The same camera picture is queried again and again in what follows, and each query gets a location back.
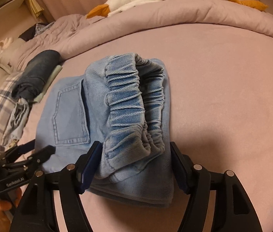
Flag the dark blue folded jeans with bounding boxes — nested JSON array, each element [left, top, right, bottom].
[[11, 50, 60, 102]]

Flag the person's left hand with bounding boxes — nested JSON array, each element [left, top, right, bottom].
[[0, 187, 23, 232]]

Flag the pink quilted comforter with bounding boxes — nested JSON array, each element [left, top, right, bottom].
[[10, 0, 273, 71]]

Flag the white pillow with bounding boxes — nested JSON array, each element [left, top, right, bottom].
[[0, 38, 26, 74]]

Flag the light blue denim pants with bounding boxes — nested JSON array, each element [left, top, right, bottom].
[[35, 53, 174, 207]]

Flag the dark plaid clothing pile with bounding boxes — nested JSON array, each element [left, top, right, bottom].
[[19, 22, 54, 41]]

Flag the light blue crumpled garment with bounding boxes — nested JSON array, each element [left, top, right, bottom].
[[2, 98, 30, 147]]

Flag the plaid checkered shirt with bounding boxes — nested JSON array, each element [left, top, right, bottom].
[[0, 72, 22, 154]]

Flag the pale green folded cloth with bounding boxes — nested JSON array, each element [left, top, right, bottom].
[[33, 65, 62, 103]]

